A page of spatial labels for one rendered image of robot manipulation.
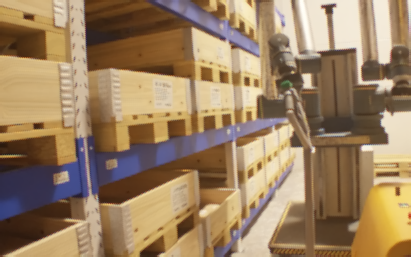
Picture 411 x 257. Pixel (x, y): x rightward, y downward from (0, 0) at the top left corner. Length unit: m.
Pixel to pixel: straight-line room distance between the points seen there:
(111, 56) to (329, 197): 2.09
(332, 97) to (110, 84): 2.01
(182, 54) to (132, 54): 0.38
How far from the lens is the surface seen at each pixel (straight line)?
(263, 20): 2.47
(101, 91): 1.47
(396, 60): 2.11
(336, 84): 2.99
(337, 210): 3.13
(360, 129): 2.62
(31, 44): 1.26
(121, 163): 1.58
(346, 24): 7.20
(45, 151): 1.23
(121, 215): 1.47
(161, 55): 2.34
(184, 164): 3.42
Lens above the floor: 1.33
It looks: 3 degrees down
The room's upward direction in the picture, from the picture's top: 4 degrees counter-clockwise
